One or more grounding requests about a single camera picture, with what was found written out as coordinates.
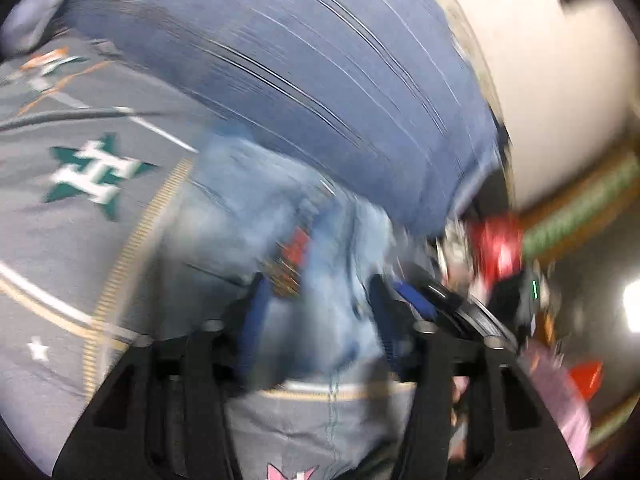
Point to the blue plaid quilt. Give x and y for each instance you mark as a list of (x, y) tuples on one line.
[(280, 50)]

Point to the white crumpled plastic bag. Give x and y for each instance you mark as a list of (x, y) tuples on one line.
[(452, 247)]

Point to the orange red object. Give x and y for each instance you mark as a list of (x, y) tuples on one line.
[(586, 377)]

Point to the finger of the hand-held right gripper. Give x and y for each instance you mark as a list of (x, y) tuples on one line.
[(445, 302)]

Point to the grey star-printed bedsheet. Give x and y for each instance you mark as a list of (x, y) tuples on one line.
[(75, 260)]

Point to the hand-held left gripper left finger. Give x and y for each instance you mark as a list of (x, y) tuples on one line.
[(255, 330)]

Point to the red plastic bag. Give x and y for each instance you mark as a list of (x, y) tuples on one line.
[(495, 250)]

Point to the light blue denim pants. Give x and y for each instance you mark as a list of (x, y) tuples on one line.
[(310, 240)]

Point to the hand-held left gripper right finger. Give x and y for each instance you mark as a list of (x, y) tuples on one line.
[(390, 330)]

